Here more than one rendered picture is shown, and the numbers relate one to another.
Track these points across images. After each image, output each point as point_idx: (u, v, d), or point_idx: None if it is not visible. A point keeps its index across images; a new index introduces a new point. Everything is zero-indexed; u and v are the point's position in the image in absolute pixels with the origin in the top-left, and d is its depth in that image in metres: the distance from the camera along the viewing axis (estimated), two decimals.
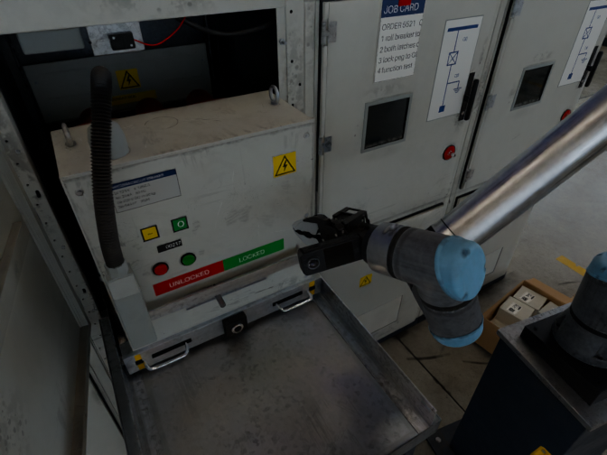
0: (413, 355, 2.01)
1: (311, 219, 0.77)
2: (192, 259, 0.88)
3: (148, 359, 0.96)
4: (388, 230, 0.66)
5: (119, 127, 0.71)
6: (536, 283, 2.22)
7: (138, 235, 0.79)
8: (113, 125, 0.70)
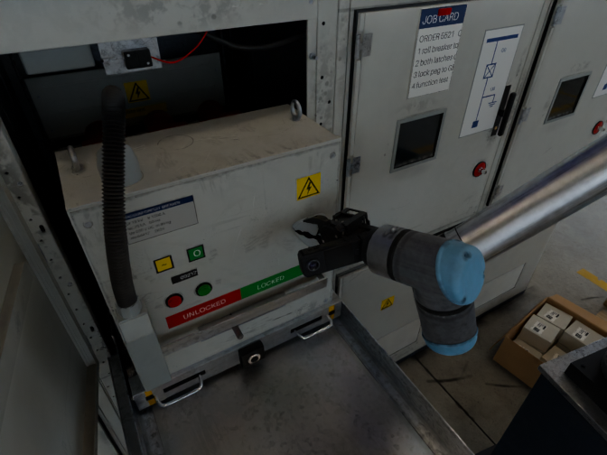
0: (433, 376, 1.92)
1: (311, 220, 0.77)
2: (209, 289, 0.81)
3: (160, 394, 0.89)
4: (388, 233, 0.66)
5: (132, 152, 0.64)
6: (560, 299, 2.12)
7: (152, 266, 0.72)
8: (125, 150, 0.63)
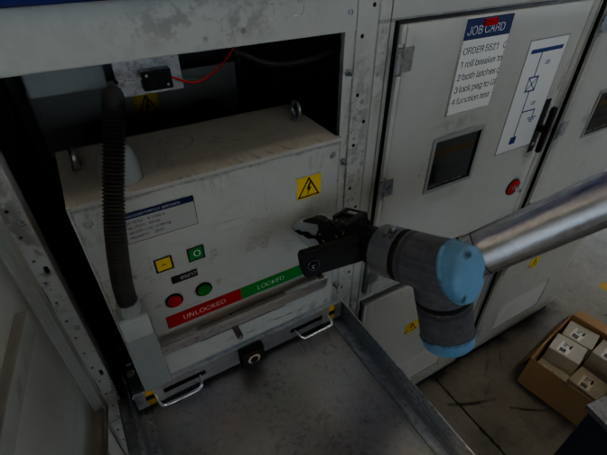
0: (454, 399, 1.83)
1: (311, 220, 0.77)
2: (208, 289, 0.81)
3: (160, 394, 0.90)
4: (388, 233, 0.66)
5: (132, 152, 0.64)
6: (585, 316, 2.03)
7: (152, 266, 0.72)
8: (125, 150, 0.63)
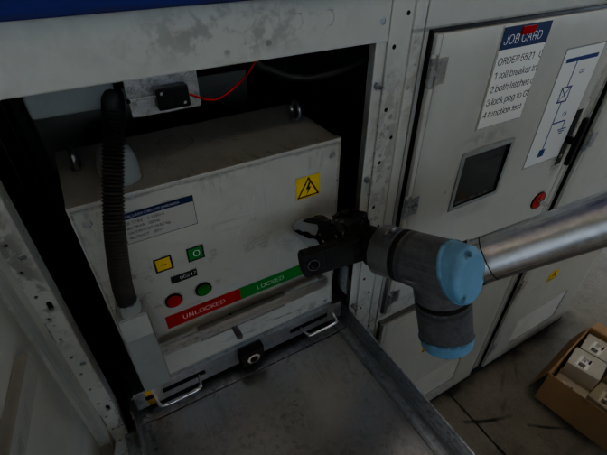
0: (470, 416, 1.76)
1: (311, 220, 0.77)
2: (208, 289, 0.81)
3: (159, 394, 0.90)
4: (388, 233, 0.66)
5: (131, 152, 0.64)
6: (603, 329, 1.97)
7: (151, 266, 0.72)
8: (125, 150, 0.63)
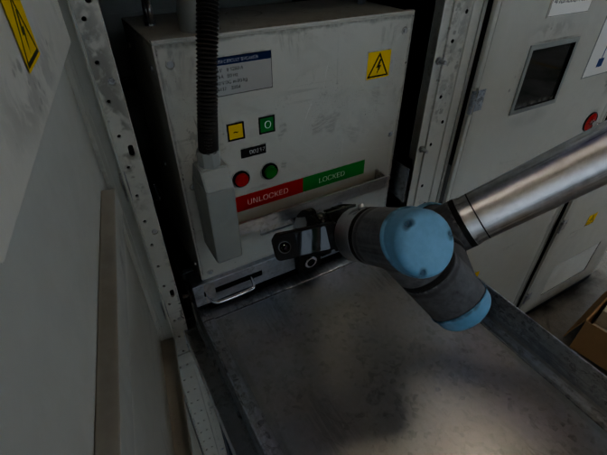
0: None
1: (301, 214, 0.77)
2: (275, 171, 0.78)
3: (211, 293, 0.86)
4: (356, 211, 0.63)
5: None
6: None
7: (224, 132, 0.69)
8: None
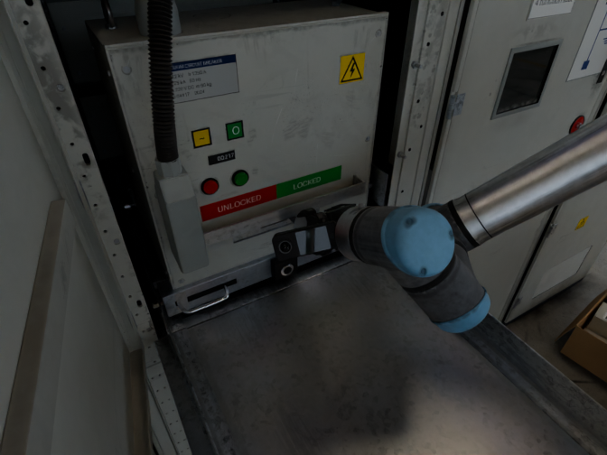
0: None
1: (301, 213, 0.77)
2: (245, 178, 0.76)
3: (183, 302, 0.84)
4: (357, 210, 0.63)
5: None
6: None
7: (189, 138, 0.67)
8: None
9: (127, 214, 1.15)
